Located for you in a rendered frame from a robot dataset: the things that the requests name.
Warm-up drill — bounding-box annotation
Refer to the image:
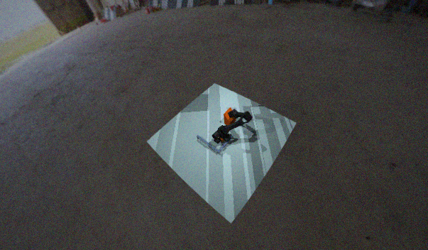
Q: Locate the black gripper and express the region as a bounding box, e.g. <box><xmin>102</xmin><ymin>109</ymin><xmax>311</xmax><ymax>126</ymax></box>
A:
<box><xmin>214</xmin><ymin>135</ymin><xmax>221</xmax><ymax>143</ymax></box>

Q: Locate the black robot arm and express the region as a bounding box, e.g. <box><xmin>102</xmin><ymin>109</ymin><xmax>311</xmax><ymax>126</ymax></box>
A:
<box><xmin>212</xmin><ymin>109</ymin><xmax>252</xmax><ymax>141</ymax></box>

